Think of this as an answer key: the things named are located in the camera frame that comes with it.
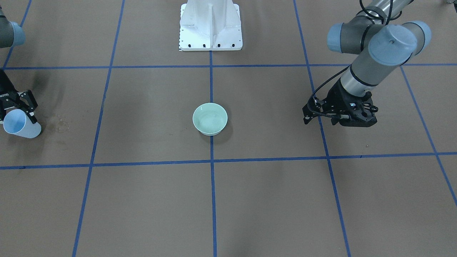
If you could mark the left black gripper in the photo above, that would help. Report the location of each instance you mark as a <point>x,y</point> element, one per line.
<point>336,96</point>

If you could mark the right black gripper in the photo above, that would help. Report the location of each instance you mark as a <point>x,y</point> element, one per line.
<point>6,96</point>

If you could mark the light blue plastic cup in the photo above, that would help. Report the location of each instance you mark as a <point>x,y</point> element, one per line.
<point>16,122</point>

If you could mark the green ceramic bowl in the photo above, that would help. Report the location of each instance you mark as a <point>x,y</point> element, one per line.
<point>210,119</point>

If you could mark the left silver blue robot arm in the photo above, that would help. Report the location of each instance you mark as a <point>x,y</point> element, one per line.
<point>380,47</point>

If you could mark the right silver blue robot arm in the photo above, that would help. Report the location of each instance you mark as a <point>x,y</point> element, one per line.
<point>12,34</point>

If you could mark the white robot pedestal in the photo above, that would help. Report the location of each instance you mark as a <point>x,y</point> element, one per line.
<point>210,25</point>

